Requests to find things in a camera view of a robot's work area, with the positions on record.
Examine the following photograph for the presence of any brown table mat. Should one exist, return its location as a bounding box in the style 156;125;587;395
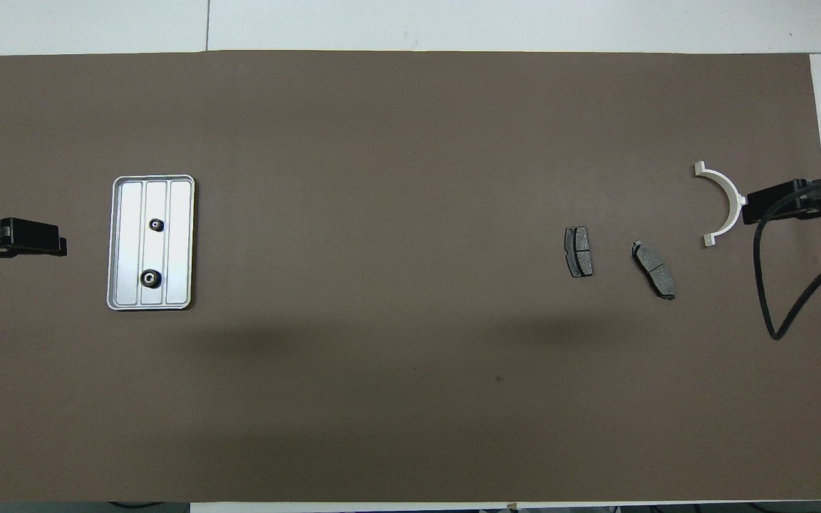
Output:
0;50;821;504

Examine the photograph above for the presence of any silver metal tray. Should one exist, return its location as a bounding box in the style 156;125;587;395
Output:
106;175;196;311

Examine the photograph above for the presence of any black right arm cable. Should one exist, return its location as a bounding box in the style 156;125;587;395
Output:
752;175;821;341

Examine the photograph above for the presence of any dark grey brake pad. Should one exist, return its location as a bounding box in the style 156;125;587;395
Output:
564;226;594;279
631;241;676;301

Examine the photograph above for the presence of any white half-ring bracket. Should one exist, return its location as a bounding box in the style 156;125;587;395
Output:
693;161;748;249

